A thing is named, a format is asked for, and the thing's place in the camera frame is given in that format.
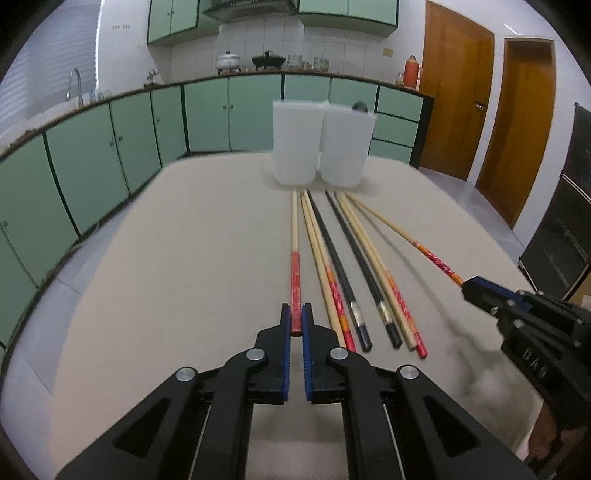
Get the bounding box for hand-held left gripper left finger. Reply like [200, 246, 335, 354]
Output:
[55, 302, 293, 480]

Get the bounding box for person's right hand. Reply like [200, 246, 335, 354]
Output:
[527, 401, 560, 463]

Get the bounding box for red-ended wooden chopstick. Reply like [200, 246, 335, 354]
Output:
[291, 189, 303, 336]
[302, 191, 357, 352]
[344, 191, 465, 289]
[340, 192, 429, 360]

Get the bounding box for green kitchen cabinets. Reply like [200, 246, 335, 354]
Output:
[0, 74, 435, 356]
[147, 0, 399, 46]

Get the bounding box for green lower kitchen cabinets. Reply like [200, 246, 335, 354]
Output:
[0, 74, 435, 356]

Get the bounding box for black glass-front cabinet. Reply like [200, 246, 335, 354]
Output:
[518, 102, 591, 301]

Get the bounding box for white window blind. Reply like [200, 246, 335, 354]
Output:
[0, 0, 103, 148]

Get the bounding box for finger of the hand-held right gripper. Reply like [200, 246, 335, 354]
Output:
[461, 276, 515, 320]
[478, 276, 591, 324]

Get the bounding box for brown kitchen countertop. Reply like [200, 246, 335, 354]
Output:
[0, 69, 435, 160]

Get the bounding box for orange thermos flask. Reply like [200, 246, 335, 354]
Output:
[404, 55, 423, 89]

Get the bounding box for metal sink faucet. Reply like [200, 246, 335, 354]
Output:
[67, 68, 85, 108]

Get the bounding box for green cabinet drawer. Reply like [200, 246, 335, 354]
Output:
[372, 113, 419, 148]
[377, 87, 424, 123]
[368, 140, 413, 164]

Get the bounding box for white plastic utensil container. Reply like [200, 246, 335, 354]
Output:
[271, 100, 324, 186]
[318, 104, 376, 188]

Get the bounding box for green upper kitchen cabinets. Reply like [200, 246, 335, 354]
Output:
[147, 0, 399, 46]

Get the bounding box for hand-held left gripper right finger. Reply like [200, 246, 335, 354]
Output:
[301, 302, 536, 480]

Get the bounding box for wooden door with handle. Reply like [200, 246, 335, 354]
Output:
[418, 0, 496, 182]

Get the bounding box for black wok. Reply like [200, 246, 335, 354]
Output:
[252, 52, 287, 71]

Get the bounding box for white lidded pot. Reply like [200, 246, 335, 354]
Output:
[216, 52, 242, 75]

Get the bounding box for black range hood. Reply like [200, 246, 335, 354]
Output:
[203, 0, 298, 21]

